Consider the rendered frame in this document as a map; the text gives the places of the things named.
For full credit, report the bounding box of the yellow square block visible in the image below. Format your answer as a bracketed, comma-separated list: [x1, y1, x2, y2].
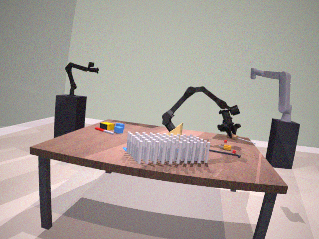
[100, 122, 115, 130]

